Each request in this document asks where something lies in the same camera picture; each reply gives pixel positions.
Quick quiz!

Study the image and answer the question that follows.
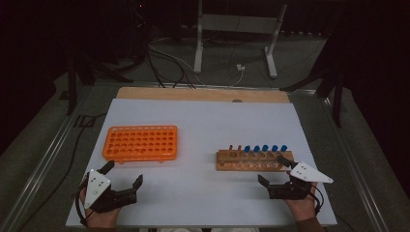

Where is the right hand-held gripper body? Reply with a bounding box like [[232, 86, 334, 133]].
[[266, 161, 335, 201]]

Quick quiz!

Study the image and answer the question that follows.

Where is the wooden tube rack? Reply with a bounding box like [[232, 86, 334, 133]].
[[216, 144, 295, 172]]

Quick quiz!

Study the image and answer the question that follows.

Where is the person's right hand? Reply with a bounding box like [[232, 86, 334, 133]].
[[284, 183, 319, 223]]

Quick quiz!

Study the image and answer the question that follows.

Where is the black floor cable bundle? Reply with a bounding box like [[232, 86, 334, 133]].
[[145, 47, 197, 90]]

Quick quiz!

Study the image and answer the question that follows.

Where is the person's left hand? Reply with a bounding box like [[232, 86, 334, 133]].
[[79, 188, 122, 229]]

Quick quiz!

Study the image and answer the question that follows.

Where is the white floor cable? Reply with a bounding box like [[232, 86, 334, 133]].
[[148, 43, 246, 87]]

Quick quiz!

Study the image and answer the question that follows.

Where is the white table mat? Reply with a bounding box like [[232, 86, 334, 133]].
[[65, 98, 338, 228]]

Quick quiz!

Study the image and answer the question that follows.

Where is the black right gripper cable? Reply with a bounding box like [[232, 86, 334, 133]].
[[309, 183, 325, 217]]

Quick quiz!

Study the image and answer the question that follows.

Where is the orange plastic tube rack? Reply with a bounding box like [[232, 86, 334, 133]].
[[102, 125, 179, 164]]

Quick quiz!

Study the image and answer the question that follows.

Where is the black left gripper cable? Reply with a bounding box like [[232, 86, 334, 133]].
[[74, 177, 90, 227]]

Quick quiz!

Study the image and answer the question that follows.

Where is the long black floor cable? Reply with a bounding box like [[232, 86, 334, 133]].
[[17, 112, 108, 232]]

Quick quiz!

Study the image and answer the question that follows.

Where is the aluminium floor rail frame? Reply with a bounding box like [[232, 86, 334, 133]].
[[0, 80, 391, 232]]

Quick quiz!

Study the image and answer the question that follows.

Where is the grey metal stand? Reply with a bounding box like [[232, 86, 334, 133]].
[[192, 0, 288, 79]]

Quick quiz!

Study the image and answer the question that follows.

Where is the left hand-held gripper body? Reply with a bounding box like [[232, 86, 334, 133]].
[[81, 168, 139, 215]]

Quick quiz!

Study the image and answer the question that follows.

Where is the black tripod stand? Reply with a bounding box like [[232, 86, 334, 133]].
[[279, 35, 344, 129], [66, 51, 134, 116]]

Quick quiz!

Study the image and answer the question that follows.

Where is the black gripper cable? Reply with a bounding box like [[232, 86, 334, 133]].
[[309, 183, 325, 217], [74, 177, 90, 227]]

